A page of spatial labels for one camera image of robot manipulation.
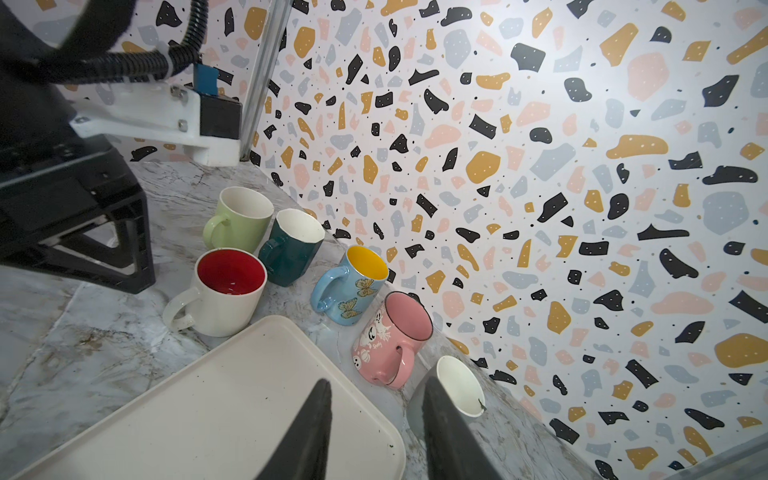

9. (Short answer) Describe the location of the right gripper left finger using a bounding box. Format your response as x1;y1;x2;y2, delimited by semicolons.
256;379;332;480

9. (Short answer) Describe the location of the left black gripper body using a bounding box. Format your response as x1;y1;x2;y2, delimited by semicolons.
1;1;147;258

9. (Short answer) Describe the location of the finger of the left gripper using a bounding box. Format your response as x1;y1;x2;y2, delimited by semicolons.
1;197;155;294

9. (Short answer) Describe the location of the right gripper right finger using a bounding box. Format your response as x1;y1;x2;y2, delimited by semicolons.
422;378;501;479

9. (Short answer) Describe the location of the grey handleless cup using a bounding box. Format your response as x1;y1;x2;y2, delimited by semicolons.
406;356;487;440

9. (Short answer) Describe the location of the white cream mug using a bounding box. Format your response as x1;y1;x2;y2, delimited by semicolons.
162;248;267;337

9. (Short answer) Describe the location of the light green mug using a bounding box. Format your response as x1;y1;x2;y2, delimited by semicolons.
203;186;275;253

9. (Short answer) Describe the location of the pink glass mug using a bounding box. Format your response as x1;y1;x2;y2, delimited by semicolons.
351;291;434;390

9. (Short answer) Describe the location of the dark green mug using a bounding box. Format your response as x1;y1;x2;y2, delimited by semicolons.
258;208;325;287

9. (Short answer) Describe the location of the light blue yellow-inside mug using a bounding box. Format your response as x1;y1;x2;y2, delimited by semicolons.
310;246;389;326

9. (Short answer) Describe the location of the beige rectangular tray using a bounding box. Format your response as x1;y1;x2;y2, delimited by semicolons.
22;315;406;479

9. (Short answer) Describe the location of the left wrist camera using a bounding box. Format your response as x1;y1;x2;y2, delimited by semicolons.
70;81;242;167

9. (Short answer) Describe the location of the black corrugated cable conduit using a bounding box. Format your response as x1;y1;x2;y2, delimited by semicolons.
11;0;210;85

